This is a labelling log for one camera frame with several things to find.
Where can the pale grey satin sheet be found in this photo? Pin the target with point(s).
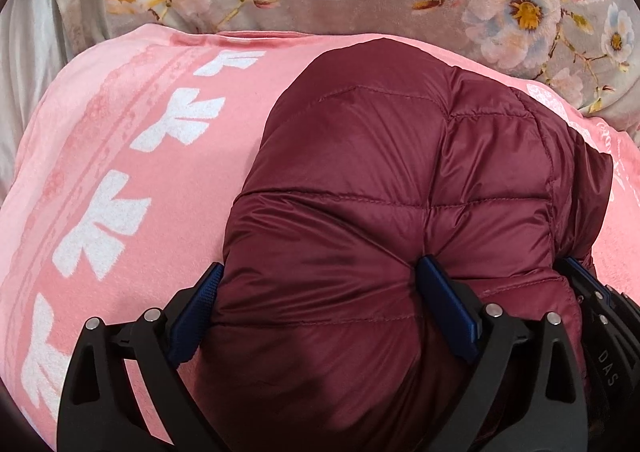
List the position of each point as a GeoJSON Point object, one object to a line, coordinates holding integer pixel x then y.
{"type": "Point", "coordinates": [30, 81]}

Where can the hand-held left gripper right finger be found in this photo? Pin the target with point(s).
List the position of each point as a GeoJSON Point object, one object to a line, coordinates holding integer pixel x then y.
{"type": "Point", "coordinates": [450, 307]}

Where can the maroon puffer jacket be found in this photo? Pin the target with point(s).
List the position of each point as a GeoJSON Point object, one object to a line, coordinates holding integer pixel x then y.
{"type": "Point", "coordinates": [380, 212]}

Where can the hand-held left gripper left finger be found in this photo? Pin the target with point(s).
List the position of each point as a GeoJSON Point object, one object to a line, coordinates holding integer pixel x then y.
{"type": "Point", "coordinates": [200, 312]}

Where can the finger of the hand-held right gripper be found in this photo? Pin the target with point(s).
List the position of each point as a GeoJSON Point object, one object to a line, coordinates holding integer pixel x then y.
{"type": "Point", "coordinates": [580, 277]}

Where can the pink blanket with white print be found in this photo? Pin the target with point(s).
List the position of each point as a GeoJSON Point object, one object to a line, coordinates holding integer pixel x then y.
{"type": "Point", "coordinates": [140, 141]}

